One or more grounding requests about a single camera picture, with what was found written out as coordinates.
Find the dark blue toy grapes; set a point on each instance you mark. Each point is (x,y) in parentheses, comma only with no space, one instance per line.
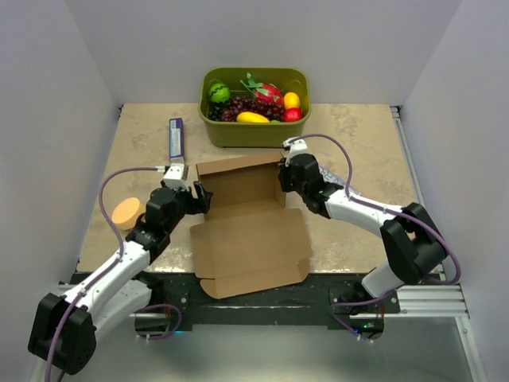
(216,111)

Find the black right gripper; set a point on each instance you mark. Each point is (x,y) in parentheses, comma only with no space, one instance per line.
(284,171)

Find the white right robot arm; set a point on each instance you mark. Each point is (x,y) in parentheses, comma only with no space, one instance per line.
(408,235)

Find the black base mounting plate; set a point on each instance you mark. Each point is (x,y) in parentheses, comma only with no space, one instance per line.
(334,300)

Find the purple toy grape bunch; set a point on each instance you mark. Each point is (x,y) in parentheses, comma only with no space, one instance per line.
(237,105)

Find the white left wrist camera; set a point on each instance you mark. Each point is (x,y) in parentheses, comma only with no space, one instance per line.
(175,176)

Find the green toy watermelon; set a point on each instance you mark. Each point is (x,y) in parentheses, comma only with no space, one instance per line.
(219,93)

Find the purple toothpaste box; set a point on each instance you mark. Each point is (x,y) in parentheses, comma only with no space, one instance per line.
(176,140)

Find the red toy apple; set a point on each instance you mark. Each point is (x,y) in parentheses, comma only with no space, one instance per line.
(292,115)

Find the red white snack packet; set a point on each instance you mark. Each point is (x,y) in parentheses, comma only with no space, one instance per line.
(331,177)

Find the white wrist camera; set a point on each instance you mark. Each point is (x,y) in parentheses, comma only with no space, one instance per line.
(175,176)
(294,146)

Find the yellow toy lemon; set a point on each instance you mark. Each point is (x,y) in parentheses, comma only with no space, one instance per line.
(291,100)

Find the yellow toy mango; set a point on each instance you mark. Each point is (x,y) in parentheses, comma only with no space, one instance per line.
(251,117)

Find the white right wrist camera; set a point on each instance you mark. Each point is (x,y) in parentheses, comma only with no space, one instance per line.
(294,146)

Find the brown cardboard box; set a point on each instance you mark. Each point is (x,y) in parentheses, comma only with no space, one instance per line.
(249,240)

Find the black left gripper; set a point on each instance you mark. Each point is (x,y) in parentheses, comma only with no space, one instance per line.
(200,205)

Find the pink toy dragon fruit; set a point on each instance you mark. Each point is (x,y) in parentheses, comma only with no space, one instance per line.
(267,93)

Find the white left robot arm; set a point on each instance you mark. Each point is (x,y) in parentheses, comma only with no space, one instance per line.
(99,286)

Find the olive green plastic bin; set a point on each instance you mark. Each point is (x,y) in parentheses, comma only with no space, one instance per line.
(234,134)

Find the orange round sponge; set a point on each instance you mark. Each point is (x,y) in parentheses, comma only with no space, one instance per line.
(126,213)

